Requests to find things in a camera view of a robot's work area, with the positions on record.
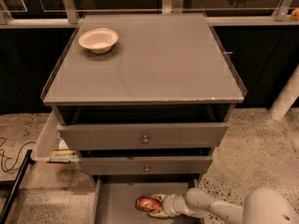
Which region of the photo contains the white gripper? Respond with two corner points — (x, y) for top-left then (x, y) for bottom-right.
(149, 194), (186, 218)

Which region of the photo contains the red coke can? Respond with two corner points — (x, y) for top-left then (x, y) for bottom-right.
(136, 196), (162, 212)

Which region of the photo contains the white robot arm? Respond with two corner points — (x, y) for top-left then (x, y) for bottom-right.
(146, 188), (299, 224)

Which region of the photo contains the middle drawer metal knob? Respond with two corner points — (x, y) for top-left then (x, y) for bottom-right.
(144, 165), (150, 173)

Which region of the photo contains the drawer metal knob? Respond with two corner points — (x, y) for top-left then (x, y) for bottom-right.
(141, 135), (150, 144)
(144, 165), (150, 173)

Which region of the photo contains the middle grey drawer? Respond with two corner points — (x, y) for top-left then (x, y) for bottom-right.
(78, 156), (212, 175)

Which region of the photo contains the bottom grey open drawer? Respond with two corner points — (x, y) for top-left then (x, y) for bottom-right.
(91, 175), (204, 224)

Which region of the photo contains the top drawer metal knob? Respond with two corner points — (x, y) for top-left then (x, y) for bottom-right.
(141, 135), (150, 144)

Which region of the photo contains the grey drawer cabinet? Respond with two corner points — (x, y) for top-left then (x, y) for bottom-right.
(40, 12), (248, 224)

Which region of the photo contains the top grey drawer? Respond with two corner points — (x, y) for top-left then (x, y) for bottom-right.
(57, 122), (228, 150)

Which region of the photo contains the clear plastic side bin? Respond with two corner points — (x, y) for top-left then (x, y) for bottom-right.
(31, 113), (78, 163)

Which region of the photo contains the black metal floor bar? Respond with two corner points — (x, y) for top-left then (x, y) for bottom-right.
(0, 149), (35, 224)

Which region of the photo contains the white pole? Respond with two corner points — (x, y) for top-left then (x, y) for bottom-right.
(269, 64), (299, 120)

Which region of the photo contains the orange fruit on ledge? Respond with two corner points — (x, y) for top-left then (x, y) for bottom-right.
(291, 8), (299, 21)

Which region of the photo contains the black cable on floor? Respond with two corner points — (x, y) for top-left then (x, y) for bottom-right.
(0, 136), (36, 174)

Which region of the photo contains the metal window rail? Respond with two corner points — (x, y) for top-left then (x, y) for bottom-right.
(0, 16), (299, 29)

